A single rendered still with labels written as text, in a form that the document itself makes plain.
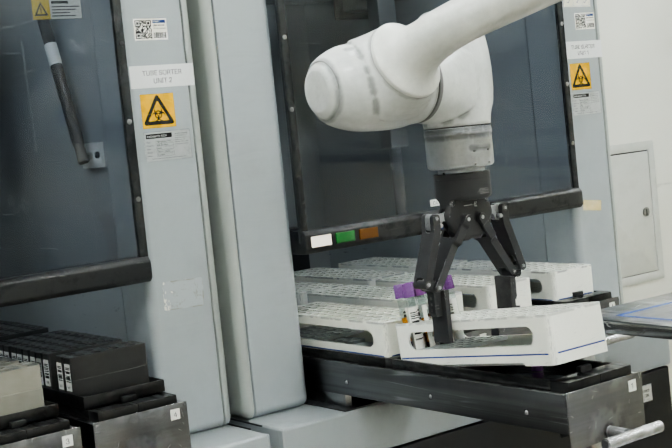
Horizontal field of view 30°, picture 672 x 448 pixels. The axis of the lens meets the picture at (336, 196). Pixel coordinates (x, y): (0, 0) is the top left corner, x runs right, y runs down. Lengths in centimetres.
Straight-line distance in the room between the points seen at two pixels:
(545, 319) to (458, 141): 26
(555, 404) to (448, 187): 32
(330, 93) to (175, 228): 38
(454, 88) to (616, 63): 251
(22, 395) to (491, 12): 76
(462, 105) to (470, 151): 6
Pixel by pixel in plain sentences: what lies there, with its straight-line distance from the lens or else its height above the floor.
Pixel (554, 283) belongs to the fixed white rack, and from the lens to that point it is 216.
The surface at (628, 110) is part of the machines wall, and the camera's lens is 412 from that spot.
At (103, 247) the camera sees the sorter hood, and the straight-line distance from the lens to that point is 170.
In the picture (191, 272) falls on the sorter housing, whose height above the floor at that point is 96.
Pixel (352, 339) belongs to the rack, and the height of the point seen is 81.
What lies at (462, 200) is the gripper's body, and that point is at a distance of 165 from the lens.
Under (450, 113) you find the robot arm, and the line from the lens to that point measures 162.
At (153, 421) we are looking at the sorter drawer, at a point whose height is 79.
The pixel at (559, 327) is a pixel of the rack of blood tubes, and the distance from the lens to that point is 155.
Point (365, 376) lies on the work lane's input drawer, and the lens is 180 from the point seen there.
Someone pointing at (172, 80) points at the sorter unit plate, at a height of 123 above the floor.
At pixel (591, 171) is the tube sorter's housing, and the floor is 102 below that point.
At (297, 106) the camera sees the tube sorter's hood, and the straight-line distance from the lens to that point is 187.
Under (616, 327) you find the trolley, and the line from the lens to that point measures 190.
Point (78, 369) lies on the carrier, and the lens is 169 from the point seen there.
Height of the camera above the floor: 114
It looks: 3 degrees down
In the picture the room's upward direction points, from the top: 6 degrees counter-clockwise
